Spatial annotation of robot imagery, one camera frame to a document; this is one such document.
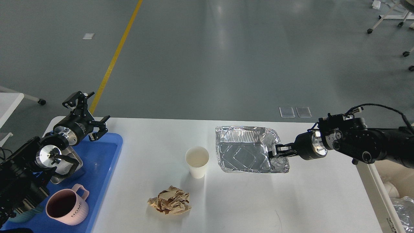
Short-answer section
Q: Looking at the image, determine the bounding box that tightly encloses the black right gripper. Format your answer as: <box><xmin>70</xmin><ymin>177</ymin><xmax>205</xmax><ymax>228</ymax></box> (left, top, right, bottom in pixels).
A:
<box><xmin>268</xmin><ymin>131</ymin><xmax>327</xmax><ymax>160</ymax></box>

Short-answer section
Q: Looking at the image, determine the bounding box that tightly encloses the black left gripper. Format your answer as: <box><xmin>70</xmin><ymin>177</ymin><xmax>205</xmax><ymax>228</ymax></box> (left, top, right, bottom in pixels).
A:
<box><xmin>53</xmin><ymin>91</ymin><xmax>111</xmax><ymax>146</ymax></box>

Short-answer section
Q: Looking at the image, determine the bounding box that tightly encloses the aluminium foil tray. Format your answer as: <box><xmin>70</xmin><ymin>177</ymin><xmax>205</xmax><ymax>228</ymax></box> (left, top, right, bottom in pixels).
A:
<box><xmin>215</xmin><ymin>126</ymin><xmax>290</xmax><ymax>174</ymax></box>

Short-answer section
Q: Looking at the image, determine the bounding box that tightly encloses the square stainless steel tin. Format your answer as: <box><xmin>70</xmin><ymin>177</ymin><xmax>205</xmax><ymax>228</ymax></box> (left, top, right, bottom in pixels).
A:
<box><xmin>49</xmin><ymin>145</ymin><xmax>83</xmax><ymax>185</ymax></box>

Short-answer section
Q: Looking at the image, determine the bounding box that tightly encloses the white paper cup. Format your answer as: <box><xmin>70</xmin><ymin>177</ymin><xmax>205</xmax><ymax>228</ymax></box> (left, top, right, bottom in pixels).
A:
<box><xmin>185</xmin><ymin>146</ymin><xmax>210</xmax><ymax>179</ymax></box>

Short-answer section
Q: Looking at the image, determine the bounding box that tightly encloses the pink ribbed mug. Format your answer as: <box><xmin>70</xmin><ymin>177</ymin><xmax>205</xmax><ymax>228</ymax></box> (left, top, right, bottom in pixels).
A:
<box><xmin>45</xmin><ymin>184</ymin><xmax>89</xmax><ymax>226</ymax></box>

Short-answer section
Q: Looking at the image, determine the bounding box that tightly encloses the brown paper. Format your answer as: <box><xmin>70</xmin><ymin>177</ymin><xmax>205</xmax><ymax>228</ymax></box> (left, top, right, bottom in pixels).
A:
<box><xmin>147</xmin><ymin>186</ymin><xmax>192</xmax><ymax>215</ymax></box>

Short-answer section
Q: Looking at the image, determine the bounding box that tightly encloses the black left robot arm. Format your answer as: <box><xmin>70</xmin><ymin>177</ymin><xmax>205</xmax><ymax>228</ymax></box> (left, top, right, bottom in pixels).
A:
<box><xmin>0</xmin><ymin>91</ymin><xmax>110</xmax><ymax>225</ymax></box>

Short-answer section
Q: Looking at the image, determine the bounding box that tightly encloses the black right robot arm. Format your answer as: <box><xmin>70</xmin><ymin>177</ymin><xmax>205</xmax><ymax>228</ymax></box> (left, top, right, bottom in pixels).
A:
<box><xmin>268</xmin><ymin>104</ymin><xmax>414</xmax><ymax>169</ymax></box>

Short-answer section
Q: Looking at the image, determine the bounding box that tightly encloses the clear floor plate left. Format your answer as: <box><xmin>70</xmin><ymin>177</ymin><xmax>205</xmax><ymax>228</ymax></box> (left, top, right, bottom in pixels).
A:
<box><xmin>279</xmin><ymin>107</ymin><xmax>295</xmax><ymax>118</ymax></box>

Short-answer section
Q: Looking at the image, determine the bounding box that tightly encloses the clear floor plate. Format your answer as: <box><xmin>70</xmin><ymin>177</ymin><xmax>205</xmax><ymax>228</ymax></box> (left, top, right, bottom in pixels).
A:
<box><xmin>279</xmin><ymin>107</ymin><xmax>295</xmax><ymax>118</ymax></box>
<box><xmin>296</xmin><ymin>106</ymin><xmax>312</xmax><ymax>118</ymax></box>

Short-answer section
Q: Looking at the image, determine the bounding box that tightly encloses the blue plastic tray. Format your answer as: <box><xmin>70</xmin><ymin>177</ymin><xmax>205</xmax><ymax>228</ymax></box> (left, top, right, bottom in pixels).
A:
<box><xmin>2</xmin><ymin>133</ymin><xmax>123</xmax><ymax>233</ymax></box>

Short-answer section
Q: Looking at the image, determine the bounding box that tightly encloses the clear floor plate right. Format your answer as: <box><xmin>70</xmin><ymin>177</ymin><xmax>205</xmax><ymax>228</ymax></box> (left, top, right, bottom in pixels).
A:
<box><xmin>296</xmin><ymin>106</ymin><xmax>312</xmax><ymax>118</ymax></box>

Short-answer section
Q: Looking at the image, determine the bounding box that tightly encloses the white paper scrap on floor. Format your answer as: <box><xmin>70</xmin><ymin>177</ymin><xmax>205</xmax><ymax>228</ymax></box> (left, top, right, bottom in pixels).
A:
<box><xmin>82</xmin><ymin>33</ymin><xmax>95</xmax><ymax>40</ymax></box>

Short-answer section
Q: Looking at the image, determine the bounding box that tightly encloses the white side table left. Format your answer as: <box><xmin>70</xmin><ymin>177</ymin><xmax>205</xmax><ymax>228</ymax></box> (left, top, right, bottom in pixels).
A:
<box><xmin>0</xmin><ymin>86</ymin><xmax>46</xmax><ymax>128</ymax></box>

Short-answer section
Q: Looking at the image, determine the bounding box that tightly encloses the white plastic bin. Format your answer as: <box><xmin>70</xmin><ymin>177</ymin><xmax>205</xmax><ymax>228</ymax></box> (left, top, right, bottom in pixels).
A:
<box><xmin>356</xmin><ymin>161</ymin><xmax>414</xmax><ymax>233</ymax></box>

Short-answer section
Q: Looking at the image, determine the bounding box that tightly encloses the white cup in bin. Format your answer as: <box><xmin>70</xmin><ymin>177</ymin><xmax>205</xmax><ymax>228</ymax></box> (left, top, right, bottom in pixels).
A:
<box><xmin>383</xmin><ymin>182</ymin><xmax>400</xmax><ymax>198</ymax></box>

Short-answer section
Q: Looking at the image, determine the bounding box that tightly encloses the teal ceramic mug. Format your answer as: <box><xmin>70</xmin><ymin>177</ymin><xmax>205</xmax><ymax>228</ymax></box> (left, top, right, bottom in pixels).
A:
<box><xmin>9</xmin><ymin>205</ymin><xmax>44</xmax><ymax>224</ymax></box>

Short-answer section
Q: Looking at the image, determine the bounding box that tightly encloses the white wheeled cart frame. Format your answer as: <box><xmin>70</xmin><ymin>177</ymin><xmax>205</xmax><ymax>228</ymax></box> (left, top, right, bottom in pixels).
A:
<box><xmin>367</xmin><ymin>0</ymin><xmax>414</xmax><ymax>34</ymax></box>

